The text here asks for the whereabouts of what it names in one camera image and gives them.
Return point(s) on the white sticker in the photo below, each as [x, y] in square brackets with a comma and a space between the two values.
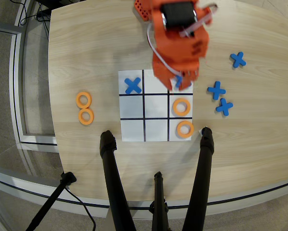
[200, 132]

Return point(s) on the grey metal window frame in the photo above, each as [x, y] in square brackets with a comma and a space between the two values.
[16, 84]

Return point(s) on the white tic-tac-toe grid sheet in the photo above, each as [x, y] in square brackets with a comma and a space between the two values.
[156, 110]

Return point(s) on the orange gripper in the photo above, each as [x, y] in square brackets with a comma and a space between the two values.
[163, 72]

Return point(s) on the thin black tripod leg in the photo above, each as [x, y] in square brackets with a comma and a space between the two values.
[159, 197]

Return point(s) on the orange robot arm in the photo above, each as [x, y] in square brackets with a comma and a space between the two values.
[177, 31]

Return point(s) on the blue foam cross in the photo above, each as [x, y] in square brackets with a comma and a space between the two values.
[224, 106]
[133, 85]
[238, 60]
[178, 81]
[216, 90]

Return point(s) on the slim black stand leg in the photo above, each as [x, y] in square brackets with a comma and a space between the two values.
[50, 204]

